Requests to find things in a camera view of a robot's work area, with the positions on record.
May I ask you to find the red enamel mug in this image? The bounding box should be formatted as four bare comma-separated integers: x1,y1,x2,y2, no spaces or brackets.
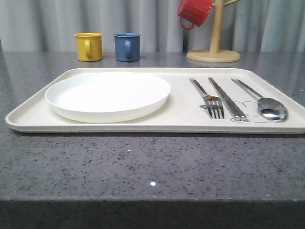
177,0,213,30

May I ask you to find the yellow enamel mug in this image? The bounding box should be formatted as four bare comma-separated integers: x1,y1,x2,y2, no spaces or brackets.
73,32,103,62

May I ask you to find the cream rabbit print tray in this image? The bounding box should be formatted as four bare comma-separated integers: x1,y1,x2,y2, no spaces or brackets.
6,68,305,134

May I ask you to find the silver metal fork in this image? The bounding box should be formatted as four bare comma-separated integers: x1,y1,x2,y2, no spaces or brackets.
189,78,224,120

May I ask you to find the white round plate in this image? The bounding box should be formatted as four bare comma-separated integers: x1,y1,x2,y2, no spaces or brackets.
45,72,171,123

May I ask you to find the blue enamel mug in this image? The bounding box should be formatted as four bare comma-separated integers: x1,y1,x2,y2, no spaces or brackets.
113,33,141,62

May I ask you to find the silver metal spoon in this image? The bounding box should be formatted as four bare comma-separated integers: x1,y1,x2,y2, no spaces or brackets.
231,78,289,122

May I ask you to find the silver metal chopstick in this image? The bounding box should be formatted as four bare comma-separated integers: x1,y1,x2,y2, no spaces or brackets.
209,76,248,121
207,76,242,122

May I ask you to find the wooden mug tree stand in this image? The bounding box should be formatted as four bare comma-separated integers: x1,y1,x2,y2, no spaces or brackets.
186,0,240,63

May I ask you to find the grey pleated curtain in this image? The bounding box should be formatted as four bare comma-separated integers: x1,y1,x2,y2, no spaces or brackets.
0,0,305,52

